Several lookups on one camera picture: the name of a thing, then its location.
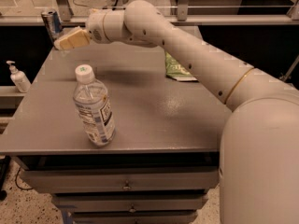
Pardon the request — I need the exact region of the bottom grey drawer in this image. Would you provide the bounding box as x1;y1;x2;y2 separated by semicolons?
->
72;211;197;224

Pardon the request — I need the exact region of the middle grey drawer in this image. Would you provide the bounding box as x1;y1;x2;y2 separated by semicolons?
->
52;193;207;213

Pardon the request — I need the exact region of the metal railing frame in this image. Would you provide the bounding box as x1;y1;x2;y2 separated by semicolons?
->
0;0;298;26

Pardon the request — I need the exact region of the redbull can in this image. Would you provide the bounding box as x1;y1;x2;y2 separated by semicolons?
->
41;8;63;42

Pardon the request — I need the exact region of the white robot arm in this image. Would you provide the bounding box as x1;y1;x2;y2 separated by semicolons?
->
54;0;299;224

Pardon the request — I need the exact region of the green jalapeno chip bag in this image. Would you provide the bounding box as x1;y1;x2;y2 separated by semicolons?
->
165;52;197;82

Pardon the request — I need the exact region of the top grey drawer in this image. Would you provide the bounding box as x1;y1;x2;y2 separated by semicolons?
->
21;167;219;193

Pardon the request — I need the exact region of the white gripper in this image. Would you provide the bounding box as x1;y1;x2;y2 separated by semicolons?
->
54;9;125;50

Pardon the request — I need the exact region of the grey drawer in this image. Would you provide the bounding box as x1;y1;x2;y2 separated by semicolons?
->
21;167;219;193
52;193;207;213
72;211;197;224

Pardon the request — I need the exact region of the white pump soap bottle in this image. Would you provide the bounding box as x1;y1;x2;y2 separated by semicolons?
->
7;61;31;93

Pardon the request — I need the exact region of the clear plastic water bottle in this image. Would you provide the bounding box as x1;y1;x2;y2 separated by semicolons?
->
73;64;115;147

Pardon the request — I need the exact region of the black floor cable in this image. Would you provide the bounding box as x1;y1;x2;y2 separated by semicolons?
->
14;167;34;192

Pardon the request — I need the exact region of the grey drawer cabinet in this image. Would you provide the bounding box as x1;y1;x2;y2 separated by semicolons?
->
0;25;246;224

